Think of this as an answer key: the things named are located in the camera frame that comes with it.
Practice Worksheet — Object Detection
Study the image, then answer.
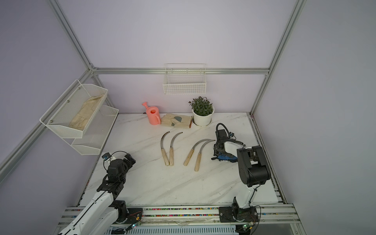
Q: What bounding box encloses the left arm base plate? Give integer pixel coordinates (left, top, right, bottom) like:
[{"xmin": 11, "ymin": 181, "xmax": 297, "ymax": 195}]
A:
[{"xmin": 116, "ymin": 208, "xmax": 143, "ymax": 224}]

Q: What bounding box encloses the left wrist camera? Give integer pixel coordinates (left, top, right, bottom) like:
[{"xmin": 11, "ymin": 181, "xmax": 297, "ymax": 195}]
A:
[{"xmin": 102, "ymin": 152, "xmax": 115, "ymax": 164}]

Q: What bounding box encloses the white mesh shelf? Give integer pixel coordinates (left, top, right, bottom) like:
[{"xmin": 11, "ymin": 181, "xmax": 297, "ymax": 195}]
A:
[
  {"xmin": 40, "ymin": 80, "xmax": 108, "ymax": 139},
  {"xmin": 70, "ymin": 105, "xmax": 118, "ymax": 155}
]

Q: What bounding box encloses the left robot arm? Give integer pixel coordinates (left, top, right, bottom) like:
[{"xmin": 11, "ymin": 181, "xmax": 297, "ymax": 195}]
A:
[{"xmin": 59, "ymin": 150, "xmax": 136, "ymax": 235}]

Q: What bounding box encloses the upper white mesh shelf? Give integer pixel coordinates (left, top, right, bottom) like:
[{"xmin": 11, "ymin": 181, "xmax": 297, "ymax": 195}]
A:
[{"xmin": 40, "ymin": 80, "xmax": 108, "ymax": 139}]

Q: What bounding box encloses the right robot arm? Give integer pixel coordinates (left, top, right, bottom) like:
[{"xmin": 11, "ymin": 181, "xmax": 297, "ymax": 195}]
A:
[{"xmin": 212, "ymin": 129, "xmax": 271, "ymax": 209}]

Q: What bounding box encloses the lower white mesh shelf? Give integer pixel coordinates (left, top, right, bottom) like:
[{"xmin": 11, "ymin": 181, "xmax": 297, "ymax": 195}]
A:
[{"xmin": 70, "ymin": 105, "xmax": 118, "ymax": 155}]

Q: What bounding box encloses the potted green plant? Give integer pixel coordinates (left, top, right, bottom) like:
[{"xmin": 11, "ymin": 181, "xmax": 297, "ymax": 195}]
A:
[{"xmin": 189, "ymin": 96, "xmax": 214, "ymax": 127}]

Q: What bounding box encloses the aluminium front rail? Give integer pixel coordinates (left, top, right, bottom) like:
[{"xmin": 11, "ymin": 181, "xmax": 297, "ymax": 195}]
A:
[{"xmin": 57, "ymin": 203, "xmax": 301, "ymax": 228}]

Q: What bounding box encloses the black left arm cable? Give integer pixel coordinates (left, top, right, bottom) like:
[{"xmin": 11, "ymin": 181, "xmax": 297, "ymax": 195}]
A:
[{"xmin": 102, "ymin": 150, "xmax": 130, "ymax": 171}]

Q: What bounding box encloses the white wire wall basket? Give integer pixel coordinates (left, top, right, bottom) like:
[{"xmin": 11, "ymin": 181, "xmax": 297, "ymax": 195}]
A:
[{"xmin": 163, "ymin": 63, "xmax": 207, "ymax": 95}]

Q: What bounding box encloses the black corrugated right cable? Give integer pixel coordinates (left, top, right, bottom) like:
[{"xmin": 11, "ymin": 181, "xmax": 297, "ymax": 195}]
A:
[{"xmin": 215, "ymin": 122, "xmax": 233, "ymax": 139}]

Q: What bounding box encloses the pink watering can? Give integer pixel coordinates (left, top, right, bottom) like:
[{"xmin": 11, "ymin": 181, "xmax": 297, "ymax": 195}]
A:
[{"xmin": 142, "ymin": 102, "xmax": 161, "ymax": 125}]

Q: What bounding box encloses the blue microfibre rag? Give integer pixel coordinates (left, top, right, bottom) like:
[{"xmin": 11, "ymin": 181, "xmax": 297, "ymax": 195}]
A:
[{"xmin": 216, "ymin": 154, "xmax": 238, "ymax": 163}]

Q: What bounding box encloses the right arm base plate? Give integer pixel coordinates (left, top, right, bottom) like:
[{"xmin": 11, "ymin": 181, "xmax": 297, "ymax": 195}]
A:
[{"xmin": 218, "ymin": 207, "xmax": 259, "ymax": 223}]

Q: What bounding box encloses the beige glove in shelf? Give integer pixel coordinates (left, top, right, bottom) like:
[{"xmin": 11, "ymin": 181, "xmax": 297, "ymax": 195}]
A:
[{"xmin": 69, "ymin": 95, "xmax": 103, "ymax": 131}]

